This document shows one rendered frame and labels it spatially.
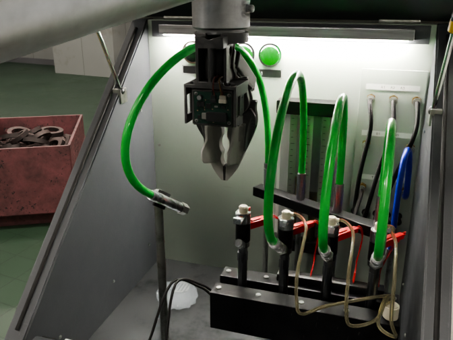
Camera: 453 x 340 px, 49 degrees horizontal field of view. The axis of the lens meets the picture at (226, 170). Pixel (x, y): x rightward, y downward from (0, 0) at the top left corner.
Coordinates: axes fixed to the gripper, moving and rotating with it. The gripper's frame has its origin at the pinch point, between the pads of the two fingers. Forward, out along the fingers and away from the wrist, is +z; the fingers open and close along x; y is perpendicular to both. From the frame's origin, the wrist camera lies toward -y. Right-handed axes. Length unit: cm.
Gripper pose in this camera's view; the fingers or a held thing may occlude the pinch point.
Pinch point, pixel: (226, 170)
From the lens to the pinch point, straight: 73.9
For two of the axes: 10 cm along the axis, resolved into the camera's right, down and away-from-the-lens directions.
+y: -3.0, 3.2, -9.0
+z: 0.0, 9.4, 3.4
